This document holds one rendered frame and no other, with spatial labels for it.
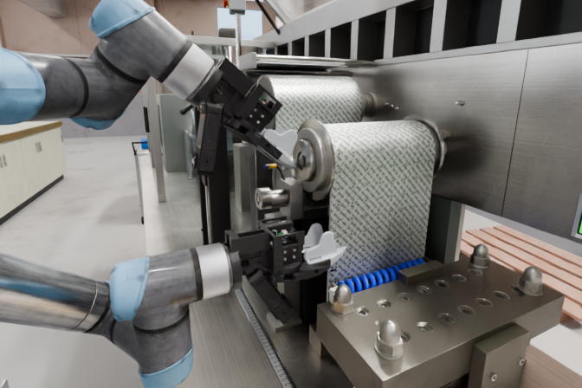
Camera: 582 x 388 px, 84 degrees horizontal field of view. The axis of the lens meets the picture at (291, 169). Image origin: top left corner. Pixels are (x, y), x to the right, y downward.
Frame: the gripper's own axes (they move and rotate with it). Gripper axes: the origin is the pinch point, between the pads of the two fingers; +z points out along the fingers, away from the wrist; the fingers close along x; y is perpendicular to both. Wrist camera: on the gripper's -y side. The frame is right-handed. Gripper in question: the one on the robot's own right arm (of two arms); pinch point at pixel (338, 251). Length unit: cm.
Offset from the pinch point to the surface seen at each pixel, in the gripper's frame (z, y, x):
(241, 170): 4, -1, 74
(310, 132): -3.4, 21.0, 4.5
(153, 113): -24, 19, 102
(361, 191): 4.3, 10.8, -0.3
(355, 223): 3.3, 4.9, -0.3
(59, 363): -80, -109, 133
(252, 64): -5.3, 34.0, 29.0
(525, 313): 22.1, -6.2, -19.9
